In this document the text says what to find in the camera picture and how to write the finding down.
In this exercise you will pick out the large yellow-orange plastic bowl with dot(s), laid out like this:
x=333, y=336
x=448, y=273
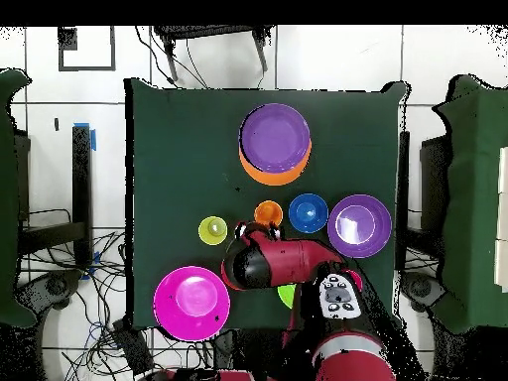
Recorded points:
x=274, y=178

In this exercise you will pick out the large pink plastic bowl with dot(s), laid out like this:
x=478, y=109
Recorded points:
x=191, y=303

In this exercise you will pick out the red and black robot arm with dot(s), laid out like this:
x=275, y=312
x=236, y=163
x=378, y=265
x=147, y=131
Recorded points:
x=293, y=258

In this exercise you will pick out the purple plastic bowl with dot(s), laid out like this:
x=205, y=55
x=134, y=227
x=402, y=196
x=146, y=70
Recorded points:
x=359, y=226
x=275, y=137

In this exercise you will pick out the green plastic bowl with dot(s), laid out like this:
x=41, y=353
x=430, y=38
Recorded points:
x=286, y=295

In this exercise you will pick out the white boxes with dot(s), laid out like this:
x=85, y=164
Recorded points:
x=503, y=218

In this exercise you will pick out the orange plastic cup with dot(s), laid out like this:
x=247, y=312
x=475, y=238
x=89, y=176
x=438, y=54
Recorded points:
x=268, y=212

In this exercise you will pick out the black power adapter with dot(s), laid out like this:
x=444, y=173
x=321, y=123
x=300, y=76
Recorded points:
x=133, y=349

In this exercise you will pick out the blue plastic bowl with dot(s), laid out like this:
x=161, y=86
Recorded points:
x=308, y=213

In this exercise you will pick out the green cloth side table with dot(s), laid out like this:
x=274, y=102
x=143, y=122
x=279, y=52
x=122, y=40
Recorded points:
x=472, y=198
x=8, y=198

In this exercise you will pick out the black floor stand base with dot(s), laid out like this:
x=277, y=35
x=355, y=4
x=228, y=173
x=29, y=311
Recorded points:
x=55, y=285
x=422, y=289

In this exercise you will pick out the black table frame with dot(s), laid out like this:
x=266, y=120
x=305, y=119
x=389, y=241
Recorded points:
x=404, y=198
x=81, y=178

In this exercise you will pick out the yellow plastic cup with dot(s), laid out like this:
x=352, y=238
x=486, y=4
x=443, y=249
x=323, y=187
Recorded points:
x=213, y=231

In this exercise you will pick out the dark green table cloth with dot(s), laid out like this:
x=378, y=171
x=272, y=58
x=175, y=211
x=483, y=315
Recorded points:
x=178, y=158

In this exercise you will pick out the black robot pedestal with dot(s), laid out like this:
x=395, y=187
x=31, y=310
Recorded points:
x=254, y=349

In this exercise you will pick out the black metal stand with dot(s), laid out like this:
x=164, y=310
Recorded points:
x=206, y=31

